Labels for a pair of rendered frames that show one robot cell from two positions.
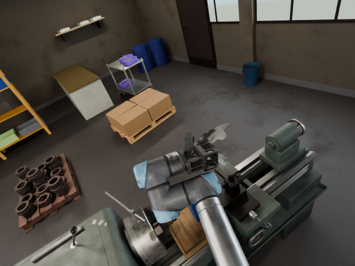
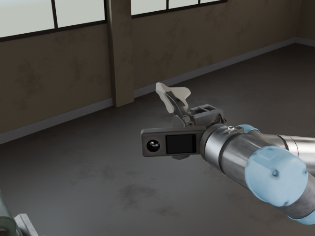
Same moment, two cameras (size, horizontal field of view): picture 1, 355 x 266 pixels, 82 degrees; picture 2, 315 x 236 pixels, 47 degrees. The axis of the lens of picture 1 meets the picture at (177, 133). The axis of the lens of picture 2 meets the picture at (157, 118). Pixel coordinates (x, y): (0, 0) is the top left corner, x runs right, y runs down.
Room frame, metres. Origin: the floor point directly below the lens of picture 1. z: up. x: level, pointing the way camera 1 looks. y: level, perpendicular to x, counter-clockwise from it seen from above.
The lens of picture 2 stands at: (0.73, 0.49, 2.08)
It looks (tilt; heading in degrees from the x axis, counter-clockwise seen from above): 27 degrees down; 254
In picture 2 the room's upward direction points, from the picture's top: straight up
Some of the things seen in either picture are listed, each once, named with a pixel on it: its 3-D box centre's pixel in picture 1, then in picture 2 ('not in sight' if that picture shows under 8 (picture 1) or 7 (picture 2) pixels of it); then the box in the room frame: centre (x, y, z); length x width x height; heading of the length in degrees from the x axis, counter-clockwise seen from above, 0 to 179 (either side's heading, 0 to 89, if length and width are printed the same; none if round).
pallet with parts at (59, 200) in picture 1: (41, 181); not in sight; (2.57, 2.31, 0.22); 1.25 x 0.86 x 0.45; 22
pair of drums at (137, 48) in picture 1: (150, 55); not in sight; (6.84, 0.04, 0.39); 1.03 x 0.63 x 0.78; 116
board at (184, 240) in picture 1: (189, 221); not in sight; (0.75, 0.11, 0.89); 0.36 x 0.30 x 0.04; 19
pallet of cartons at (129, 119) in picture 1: (140, 113); not in sight; (3.69, 0.58, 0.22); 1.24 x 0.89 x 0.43; 115
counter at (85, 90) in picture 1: (81, 88); not in sight; (5.77, 2.18, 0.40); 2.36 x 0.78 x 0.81; 26
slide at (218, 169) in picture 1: (227, 190); not in sight; (0.85, -0.21, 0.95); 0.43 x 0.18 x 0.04; 19
